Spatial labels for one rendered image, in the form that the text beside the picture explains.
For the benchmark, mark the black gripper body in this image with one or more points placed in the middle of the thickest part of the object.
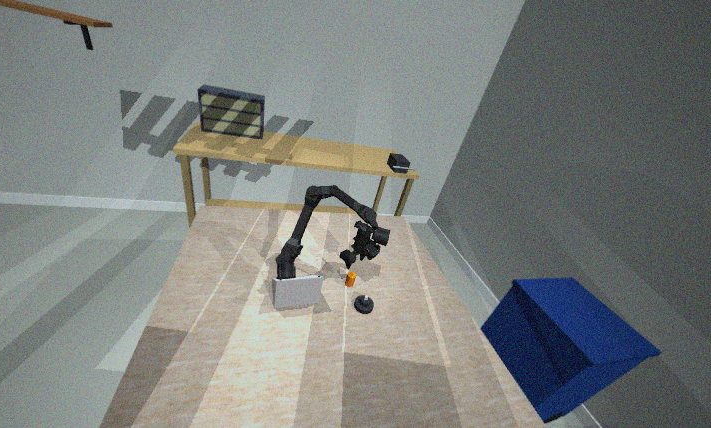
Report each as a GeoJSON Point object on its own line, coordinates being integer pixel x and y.
{"type": "Point", "coordinates": [350, 257]}

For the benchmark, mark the black round pedestal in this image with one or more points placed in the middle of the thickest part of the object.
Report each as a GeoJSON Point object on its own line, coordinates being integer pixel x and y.
{"type": "Point", "coordinates": [363, 304]}

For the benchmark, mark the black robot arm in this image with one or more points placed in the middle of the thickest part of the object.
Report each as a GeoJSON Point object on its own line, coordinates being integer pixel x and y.
{"type": "Point", "coordinates": [292, 248]}

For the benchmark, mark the orange knob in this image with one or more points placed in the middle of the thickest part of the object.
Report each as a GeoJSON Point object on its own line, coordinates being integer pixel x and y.
{"type": "Point", "coordinates": [350, 279]}

